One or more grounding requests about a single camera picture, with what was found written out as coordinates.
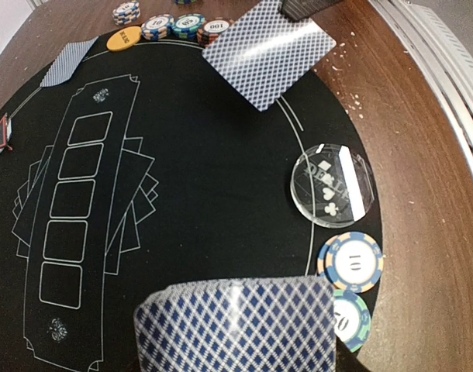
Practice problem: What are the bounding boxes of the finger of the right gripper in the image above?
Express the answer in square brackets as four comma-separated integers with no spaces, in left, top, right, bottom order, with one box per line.
[280,0,340,22]

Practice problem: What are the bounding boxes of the dealt card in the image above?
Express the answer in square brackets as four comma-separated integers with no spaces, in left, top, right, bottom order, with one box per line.
[40,36,98,88]
[202,1,337,112]

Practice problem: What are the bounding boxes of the red chip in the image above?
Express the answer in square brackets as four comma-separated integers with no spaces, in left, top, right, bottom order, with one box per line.
[197,17,234,47]

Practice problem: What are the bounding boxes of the green chip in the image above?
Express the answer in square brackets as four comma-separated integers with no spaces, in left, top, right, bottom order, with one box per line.
[333,289,371,353]
[171,13,205,40]

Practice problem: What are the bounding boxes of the orange big blind button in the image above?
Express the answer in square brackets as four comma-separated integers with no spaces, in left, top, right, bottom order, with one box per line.
[106,26,142,52]

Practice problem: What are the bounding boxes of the grey card deck box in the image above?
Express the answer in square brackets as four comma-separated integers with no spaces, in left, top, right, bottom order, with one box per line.
[133,276,336,371]

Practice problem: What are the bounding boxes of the red triangle marker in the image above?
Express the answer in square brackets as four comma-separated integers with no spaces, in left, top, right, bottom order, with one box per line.
[0,114,12,154]

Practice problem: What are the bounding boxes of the round black poker mat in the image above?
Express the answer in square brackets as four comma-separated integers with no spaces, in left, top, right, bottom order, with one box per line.
[0,36,370,371]

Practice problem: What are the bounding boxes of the aluminium front rail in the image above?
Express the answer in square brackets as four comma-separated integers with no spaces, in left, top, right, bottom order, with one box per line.
[371,1,473,177]

